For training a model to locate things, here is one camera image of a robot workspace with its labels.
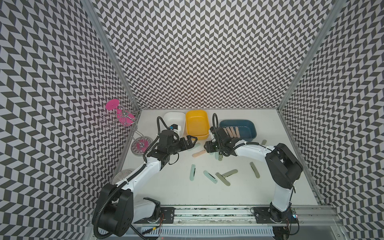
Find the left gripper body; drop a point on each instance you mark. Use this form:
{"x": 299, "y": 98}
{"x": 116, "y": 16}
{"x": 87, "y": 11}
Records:
{"x": 179, "y": 145}

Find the dark teal storage box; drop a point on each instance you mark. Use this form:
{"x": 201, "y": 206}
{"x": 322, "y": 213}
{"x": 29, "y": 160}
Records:
{"x": 247, "y": 128}

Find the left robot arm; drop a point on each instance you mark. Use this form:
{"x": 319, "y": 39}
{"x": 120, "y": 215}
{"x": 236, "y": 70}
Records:
{"x": 116, "y": 208}

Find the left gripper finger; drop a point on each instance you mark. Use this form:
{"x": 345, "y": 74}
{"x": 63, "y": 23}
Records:
{"x": 192, "y": 139}
{"x": 189, "y": 145}

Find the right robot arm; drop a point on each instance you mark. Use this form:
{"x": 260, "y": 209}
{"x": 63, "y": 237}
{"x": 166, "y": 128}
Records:
{"x": 284, "y": 167}

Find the white storage box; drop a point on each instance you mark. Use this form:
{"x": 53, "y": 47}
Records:
{"x": 176, "y": 118}

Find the mint fruit knife lower left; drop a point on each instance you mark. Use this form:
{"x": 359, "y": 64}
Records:
{"x": 192, "y": 172}

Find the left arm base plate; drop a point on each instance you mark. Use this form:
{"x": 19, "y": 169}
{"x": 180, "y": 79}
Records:
{"x": 162, "y": 214}

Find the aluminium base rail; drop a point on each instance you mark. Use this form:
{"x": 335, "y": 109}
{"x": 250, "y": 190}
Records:
{"x": 244, "y": 215}

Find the yellow storage box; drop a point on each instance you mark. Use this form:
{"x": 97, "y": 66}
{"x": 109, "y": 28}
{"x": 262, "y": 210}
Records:
{"x": 198, "y": 124}

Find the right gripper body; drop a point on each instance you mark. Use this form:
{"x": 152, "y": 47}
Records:
{"x": 214, "y": 145}

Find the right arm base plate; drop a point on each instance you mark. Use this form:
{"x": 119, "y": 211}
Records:
{"x": 271, "y": 215}

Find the pink fruit knife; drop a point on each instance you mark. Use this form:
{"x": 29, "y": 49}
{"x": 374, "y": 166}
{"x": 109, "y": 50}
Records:
{"x": 195, "y": 155}
{"x": 230, "y": 132}
{"x": 234, "y": 132}
{"x": 237, "y": 132}

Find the olive fruit knife angled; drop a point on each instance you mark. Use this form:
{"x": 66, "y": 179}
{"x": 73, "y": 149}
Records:
{"x": 232, "y": 172}

